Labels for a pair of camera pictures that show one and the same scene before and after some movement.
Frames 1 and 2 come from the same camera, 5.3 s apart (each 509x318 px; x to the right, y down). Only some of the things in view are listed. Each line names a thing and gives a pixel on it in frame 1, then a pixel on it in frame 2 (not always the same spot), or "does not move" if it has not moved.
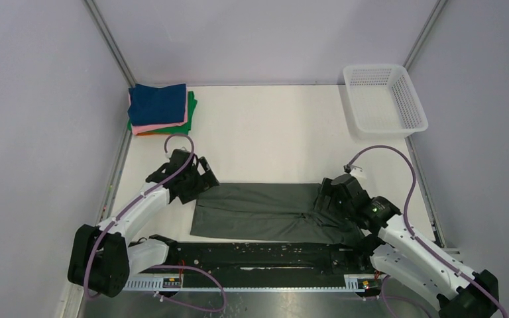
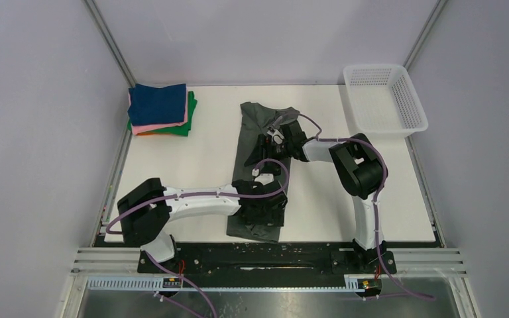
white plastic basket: x=384 y=102 does not move
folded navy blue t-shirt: x=156 y=105 does not move
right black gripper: x=326 y=189 -> x=266 y=143
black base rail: x=267 y=258 does not move
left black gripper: x=205 y=181 -> x=274 y=217
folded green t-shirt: x=191 y=103 does not move
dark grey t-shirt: x=269 y=212 -> x=255 y=118
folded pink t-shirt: x=140 y=129 does not move
